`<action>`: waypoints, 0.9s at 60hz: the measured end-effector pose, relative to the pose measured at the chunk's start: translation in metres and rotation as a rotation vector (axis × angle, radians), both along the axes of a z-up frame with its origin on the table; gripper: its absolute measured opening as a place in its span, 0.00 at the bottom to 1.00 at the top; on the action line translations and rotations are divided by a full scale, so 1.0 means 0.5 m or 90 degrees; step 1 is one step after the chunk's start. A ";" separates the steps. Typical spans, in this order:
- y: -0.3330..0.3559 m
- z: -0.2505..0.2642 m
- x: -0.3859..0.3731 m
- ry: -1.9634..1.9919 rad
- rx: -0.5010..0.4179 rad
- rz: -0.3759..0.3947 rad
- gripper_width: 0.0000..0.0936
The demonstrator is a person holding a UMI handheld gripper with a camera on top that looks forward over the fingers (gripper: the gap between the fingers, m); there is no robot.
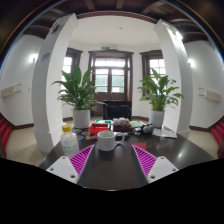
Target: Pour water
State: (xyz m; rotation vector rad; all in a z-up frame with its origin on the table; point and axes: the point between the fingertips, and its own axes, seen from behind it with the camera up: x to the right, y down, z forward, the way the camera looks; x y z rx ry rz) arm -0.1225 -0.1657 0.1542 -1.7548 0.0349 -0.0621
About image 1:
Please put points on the paper leaflet on table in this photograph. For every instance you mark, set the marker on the paper leaflet on table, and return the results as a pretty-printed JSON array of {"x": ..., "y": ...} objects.
[{"x": 164, "y": 133}]

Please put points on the right potted green plant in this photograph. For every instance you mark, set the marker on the right potted green plant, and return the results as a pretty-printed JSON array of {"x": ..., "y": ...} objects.
[{"x": 161, "y": 92}]

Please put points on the red plastic box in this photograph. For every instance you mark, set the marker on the red plastic box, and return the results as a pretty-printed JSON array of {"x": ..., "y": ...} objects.
[{"x": 95, "y": 128}]

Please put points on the colourful stickers sheet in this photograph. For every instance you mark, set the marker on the colourful stickers sheet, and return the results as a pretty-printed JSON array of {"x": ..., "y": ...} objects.
[{"x": 84, "y": 134}]

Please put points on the dark tray with cups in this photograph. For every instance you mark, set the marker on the dark tray with cups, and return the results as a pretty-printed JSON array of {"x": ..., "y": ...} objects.
[{"x": 121, "y": 124}]

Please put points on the right wall air conditioner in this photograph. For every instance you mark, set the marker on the right wall air conditioner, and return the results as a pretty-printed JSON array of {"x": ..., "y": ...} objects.
[{"x": 211, "y": 95}]

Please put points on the black round gadget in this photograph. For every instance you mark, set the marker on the black round gadget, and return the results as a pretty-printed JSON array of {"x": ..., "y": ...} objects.
[{"x": 144, "y": 129}]

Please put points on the black office chair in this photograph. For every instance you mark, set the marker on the black office chair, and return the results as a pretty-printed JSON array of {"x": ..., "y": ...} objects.
[{"x": 116, "y": 109}]

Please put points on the potted green plant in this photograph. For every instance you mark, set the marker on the potted green plant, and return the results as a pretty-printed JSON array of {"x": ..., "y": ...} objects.
[
  {"x": 161, "y": 92},
  {"x": 78, "y": 92}
]

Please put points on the clear bottle yellow cap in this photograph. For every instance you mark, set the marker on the clear bottle yellow cap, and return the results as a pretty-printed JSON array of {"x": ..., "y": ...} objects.
[{"x": 69, "y": 141}]

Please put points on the left wall air conditioner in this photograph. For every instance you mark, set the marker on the left wall air conditioner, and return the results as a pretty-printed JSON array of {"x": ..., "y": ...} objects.
[{"x": 9, "y": 91}]

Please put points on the white ceramic mug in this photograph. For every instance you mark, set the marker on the white ceramic mug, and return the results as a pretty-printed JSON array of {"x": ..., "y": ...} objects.
[{"x": 108, "y": 140}]

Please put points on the left potted green plant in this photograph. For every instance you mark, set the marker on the left potted green plant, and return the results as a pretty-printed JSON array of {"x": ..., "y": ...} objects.
[{"x": 78, "y": 92}]

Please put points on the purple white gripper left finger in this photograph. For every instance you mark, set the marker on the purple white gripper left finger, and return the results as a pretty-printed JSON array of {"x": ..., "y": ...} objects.
[{"x": 71, "y": 168}]

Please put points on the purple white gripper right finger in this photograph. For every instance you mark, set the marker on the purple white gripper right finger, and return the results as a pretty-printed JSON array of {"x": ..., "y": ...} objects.
[{"x": 153, "y": 168}]

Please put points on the brown wooden double door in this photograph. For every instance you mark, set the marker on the brown wooden double door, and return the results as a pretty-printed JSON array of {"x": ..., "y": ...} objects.
[{"x": 112, "y": 76}]

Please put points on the red round coaster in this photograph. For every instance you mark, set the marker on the red round coaster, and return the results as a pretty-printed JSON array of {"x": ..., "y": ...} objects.
[{"x": 141, "y": 145}]

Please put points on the wall air conditioner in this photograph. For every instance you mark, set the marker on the wall air conditioner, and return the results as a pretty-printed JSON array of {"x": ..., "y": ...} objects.
[
  {"x": 9, "y": 91},
  {"x": 211, "y": 95}
]

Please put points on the green book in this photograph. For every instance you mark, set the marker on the green book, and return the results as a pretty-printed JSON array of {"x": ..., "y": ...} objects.
[{"x": 135, "y": 124}]

